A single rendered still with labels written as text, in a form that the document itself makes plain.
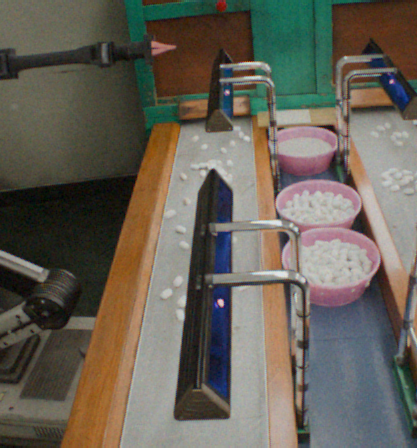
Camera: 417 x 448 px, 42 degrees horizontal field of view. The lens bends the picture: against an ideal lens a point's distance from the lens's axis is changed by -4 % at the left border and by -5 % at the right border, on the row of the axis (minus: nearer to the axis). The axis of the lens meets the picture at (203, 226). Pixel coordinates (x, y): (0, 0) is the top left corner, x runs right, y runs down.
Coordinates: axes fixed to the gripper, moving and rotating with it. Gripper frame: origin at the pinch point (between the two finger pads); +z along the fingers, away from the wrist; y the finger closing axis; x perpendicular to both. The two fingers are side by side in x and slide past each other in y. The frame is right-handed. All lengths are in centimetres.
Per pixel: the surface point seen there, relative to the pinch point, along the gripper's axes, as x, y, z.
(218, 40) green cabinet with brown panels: -43.9, -4.9, 9.8
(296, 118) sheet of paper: -45, 28, 39
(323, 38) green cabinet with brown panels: -46, -3, 52
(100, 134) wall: -134, 36, -75
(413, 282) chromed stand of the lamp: 81, 54, 61
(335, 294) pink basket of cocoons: 50, 68, 48
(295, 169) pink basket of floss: -20, 46, 38
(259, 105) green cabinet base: -53, 23, 24
